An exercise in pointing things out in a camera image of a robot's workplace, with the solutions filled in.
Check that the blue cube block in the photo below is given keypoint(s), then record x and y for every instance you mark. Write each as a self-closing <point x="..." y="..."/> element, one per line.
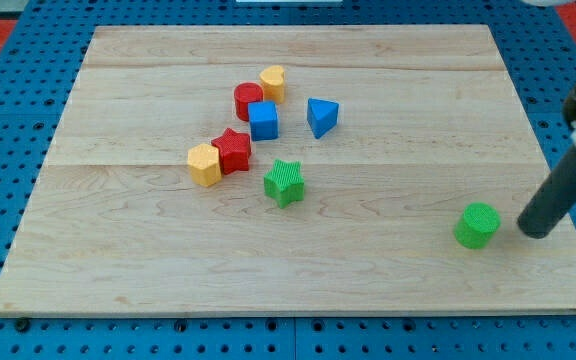
<point x="263" y="120"/>

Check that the red cylinder block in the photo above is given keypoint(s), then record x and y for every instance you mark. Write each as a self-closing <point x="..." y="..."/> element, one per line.
<point x="244" y="94"/>

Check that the blue triangle block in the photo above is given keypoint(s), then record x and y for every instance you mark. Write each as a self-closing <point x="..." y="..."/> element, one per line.
<point x="322" y="116"/>

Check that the green cylinder block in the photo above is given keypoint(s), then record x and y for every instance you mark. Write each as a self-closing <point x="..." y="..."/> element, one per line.
<point x="477" y="225"/>

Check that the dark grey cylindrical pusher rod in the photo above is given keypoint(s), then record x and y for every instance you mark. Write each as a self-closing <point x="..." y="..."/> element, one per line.
<point x="553" y="200"/>

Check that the green star block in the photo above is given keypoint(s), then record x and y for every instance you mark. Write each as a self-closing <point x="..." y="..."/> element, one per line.
<point x="284" y="183"/>

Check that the red star block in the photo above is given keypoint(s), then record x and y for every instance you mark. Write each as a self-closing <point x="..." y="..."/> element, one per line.
<point x="234" y="150"/>

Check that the light wooden board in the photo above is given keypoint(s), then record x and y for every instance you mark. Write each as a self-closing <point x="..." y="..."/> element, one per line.
<point x="429" y="121"/>

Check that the yellow heart block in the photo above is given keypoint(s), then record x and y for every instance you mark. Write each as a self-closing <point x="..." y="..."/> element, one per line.
<point x="272" y="81"/>

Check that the yellow hexagon block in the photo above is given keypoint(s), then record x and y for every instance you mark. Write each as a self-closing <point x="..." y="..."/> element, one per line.
<point x="204" y="164"/>

